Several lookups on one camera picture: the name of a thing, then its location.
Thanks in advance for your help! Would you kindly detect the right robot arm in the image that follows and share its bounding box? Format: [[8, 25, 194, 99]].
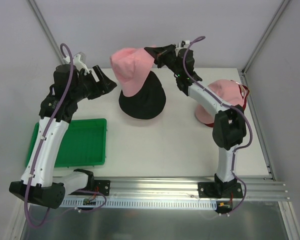
[[145, 44, 247, 199]]

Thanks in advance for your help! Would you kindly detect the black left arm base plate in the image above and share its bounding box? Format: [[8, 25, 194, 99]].
[[92, 179, 111, 196]]

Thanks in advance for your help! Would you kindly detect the green plastic tray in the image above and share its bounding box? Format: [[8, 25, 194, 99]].
[[24, 118, 108, 170]]

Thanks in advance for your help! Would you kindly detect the white slotted cable duct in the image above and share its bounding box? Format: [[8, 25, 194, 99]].
[[60, 197, 217, 211]]

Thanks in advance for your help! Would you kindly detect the aluminium rail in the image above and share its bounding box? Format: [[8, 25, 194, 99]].
[[19, 175, 291, 202]]

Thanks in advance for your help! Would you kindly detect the black bucket hat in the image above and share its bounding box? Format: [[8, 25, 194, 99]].
[[118, 71, 166, 120]]

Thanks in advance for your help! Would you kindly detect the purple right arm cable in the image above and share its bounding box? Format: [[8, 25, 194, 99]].
[[182, 36, 254, 213]]

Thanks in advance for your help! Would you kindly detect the pink cap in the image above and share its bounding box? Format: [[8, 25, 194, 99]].
[[194, 79, 245, 125]]

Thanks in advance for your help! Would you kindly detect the aluminium frame post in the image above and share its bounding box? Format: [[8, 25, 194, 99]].
[[241, 0, 292, 76], [26, 0, 65, 64]]

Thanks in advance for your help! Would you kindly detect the left aluminium frame post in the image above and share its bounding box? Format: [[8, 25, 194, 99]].
[[26, 0, 65, 64]]

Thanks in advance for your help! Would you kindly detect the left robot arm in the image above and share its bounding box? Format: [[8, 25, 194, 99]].
[[9, 64, 117, 209]]

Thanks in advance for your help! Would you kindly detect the pink black-trimmed hat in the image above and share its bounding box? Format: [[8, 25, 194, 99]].
[[110, 48, 154, 97]]

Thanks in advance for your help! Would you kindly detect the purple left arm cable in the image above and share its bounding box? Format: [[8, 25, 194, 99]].
[[23, 43, 107, 229]]

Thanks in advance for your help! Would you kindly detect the dark red cap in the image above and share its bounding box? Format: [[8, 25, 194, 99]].
[[204, 84, 251, 129]]

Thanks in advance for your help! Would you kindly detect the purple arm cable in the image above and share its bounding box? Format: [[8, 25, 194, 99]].
[[23, 43, 107, 229], [182, 36, 254, 213]]

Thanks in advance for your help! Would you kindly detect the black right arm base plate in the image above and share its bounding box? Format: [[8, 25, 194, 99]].
[[197, 182, 244, 199]]

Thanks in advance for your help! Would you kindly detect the right aluminium frame post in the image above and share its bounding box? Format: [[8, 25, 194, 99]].
[[241, 0, 292, 76]]

